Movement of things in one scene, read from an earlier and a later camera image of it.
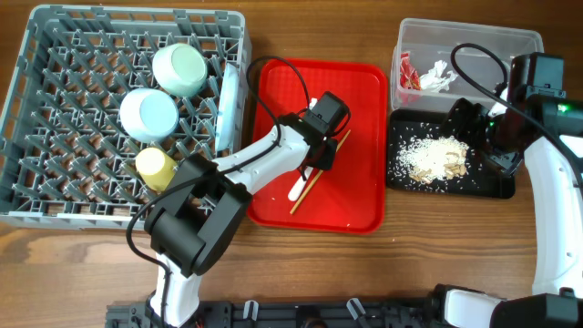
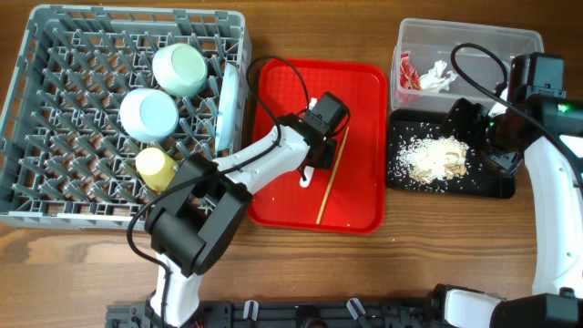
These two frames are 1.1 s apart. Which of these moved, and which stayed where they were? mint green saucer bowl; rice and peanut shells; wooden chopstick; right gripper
Moved: wooden chopstick
Stayed: right gripper; rice and peanut shells; mint green saucer bowl
